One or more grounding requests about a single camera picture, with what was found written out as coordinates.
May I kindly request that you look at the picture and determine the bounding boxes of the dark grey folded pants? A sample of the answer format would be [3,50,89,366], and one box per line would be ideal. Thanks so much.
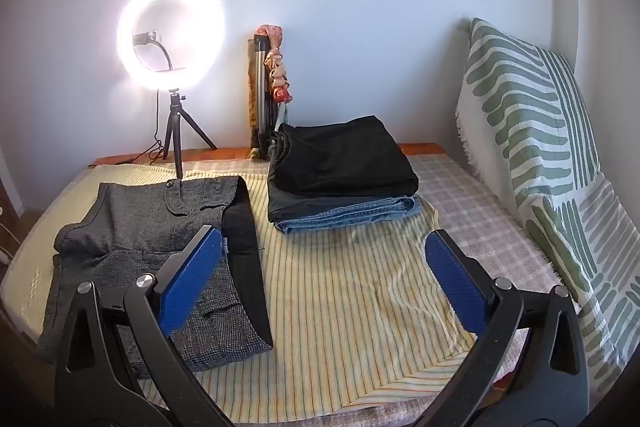
[267,184,351,224]

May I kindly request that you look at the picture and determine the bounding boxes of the patterned orange scarf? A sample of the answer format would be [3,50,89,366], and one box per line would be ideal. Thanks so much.
[257,24,296,108]

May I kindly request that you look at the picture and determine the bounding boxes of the black folded pants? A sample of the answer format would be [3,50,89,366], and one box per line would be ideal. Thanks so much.
[270,116,420,198]

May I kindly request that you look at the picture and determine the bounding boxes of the metal thermos flask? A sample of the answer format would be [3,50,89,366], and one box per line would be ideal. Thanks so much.
[248,34,281,148]

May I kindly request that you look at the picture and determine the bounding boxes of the black ring light cable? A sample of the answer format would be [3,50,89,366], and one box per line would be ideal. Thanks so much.
[90,89,168,168]

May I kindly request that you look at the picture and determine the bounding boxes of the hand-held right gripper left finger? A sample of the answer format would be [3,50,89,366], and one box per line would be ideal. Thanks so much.
[54,224,234,427]

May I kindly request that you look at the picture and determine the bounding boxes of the white ring light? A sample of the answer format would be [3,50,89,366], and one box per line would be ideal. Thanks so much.
[116,0,227,92]

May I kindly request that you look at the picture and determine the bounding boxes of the green striped pillow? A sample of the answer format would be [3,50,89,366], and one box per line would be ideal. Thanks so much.
[454,18,640,400]

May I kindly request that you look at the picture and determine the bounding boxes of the yellow striped blanket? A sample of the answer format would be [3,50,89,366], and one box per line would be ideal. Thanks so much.
[0,159,481,425]

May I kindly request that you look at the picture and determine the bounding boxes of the blue folded jeans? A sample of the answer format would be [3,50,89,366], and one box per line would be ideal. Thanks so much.
[275,194,423,235]

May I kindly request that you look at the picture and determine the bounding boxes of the grey houndstooth pants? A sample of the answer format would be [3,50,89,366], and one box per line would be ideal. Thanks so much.
[37,175,275,380]

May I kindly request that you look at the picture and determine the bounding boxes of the black mini tripod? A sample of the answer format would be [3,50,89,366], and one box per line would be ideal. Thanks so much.
[162,89,218,180]

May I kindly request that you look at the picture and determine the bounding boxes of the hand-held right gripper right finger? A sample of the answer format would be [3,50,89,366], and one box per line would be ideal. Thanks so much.
[417,228,587,427]

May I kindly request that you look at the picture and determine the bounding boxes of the wooden bed frame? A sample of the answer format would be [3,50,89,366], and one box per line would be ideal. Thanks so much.
[90,143,446,168]

